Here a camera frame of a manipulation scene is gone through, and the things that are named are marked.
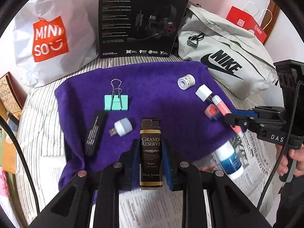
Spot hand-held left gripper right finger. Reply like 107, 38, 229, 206
163, 141, 272, 228

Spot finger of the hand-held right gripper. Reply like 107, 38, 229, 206
224, 113, 253, 132
229, 107, 262, 119

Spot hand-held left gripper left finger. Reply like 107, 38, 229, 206
28, 139, 140, 228

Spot thin pink tube white cap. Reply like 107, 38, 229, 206
212, 95, 245, 136

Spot dark brown gold lighter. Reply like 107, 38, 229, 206
139, 117, 164, 190

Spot small white plug-in light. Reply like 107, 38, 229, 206
109, 118, 132, 137

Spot white charger plug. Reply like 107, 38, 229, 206
195, 84, 214, 102

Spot black rectangular stick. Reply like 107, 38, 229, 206
85, 110, 107, 157

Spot small white roll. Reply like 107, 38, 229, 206
177, 74, 196, 91

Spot green binder clip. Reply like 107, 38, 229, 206
104, 78, 129, 112

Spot person's right hand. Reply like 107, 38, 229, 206
277, 145, 304, 177

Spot newspaper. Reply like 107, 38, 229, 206
40, 127, 285, 228

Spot white bottle blue label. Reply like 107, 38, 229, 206
214, 140, 245, 180

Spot clear patterned bottle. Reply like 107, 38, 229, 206
195, 157, 221, 174

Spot person's dark clothing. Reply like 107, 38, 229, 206
268, 176, 304, 228

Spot grey waist bag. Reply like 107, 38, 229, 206
177, 2, 279, 100

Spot purple towel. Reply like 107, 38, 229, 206
55, 60, 238, 193

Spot striped bedsheet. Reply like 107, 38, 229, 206
18, 55, 283, 228

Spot black headset box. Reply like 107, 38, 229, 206
98, 0, 192, 57

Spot brown patterned box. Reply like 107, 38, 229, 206
0, 71, 28, 114

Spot white plastic shopping bag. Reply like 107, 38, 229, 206
13, 0, 102, 88

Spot black cable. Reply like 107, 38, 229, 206
256, 81, 304, 209
0, 116, 41, 216

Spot red paper bag white handles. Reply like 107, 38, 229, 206
226, 1, 273, 44

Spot curved brown wooden frame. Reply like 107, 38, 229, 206
264, 0, 282, 45

